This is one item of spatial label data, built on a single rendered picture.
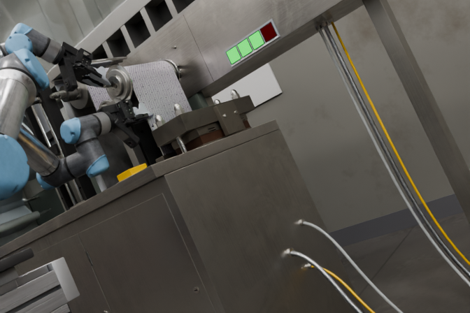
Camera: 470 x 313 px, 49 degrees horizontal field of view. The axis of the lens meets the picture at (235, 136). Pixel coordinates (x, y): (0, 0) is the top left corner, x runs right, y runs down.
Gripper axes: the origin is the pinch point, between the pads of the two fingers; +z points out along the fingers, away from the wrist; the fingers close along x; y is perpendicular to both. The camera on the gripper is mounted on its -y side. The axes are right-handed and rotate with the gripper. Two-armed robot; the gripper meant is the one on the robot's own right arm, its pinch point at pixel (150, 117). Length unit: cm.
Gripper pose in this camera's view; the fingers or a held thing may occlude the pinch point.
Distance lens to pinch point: 190.7
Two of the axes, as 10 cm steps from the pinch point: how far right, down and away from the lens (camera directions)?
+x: -6.9, 3.5, 6.3
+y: -4.1, -9.1, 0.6
